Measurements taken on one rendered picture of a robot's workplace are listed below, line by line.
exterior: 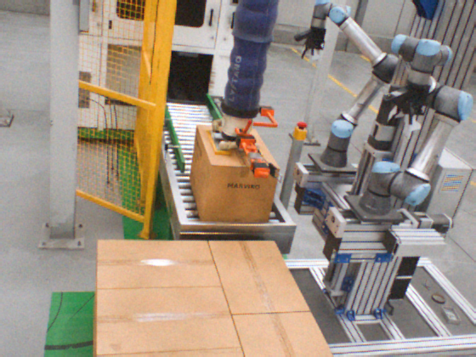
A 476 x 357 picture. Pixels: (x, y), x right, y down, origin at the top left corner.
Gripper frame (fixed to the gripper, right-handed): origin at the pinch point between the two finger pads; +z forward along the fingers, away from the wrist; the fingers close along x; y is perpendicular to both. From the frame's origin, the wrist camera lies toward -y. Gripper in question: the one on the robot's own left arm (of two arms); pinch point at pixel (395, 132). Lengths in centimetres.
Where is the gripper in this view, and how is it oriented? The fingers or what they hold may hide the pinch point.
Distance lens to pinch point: 201.6
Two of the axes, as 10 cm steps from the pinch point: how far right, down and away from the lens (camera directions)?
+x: -2.3, -4.7, 8.5
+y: 9.6, 0.4, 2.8
